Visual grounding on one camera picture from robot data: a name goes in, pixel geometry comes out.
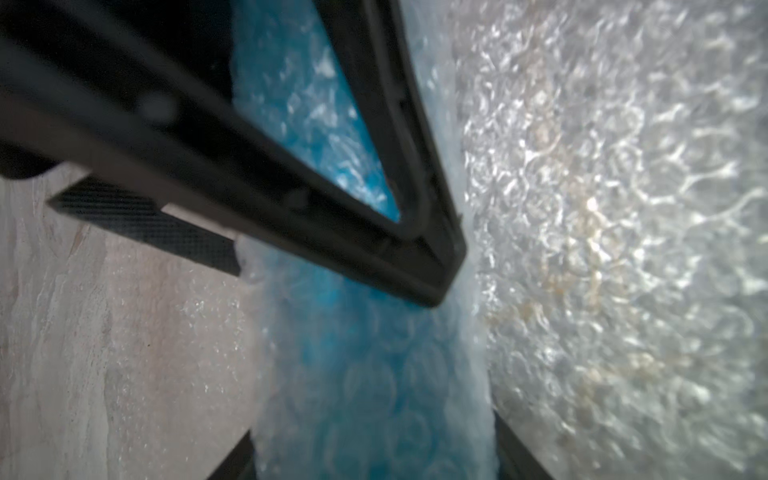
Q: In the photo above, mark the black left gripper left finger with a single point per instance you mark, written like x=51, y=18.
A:
x=239, y=464

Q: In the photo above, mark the blue bottle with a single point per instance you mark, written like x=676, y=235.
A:
x=351, y=382

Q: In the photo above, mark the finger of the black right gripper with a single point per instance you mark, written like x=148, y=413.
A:
x=136, y=92
x=140, y=219

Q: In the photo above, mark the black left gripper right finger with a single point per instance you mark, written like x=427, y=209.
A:
x=516, y=462

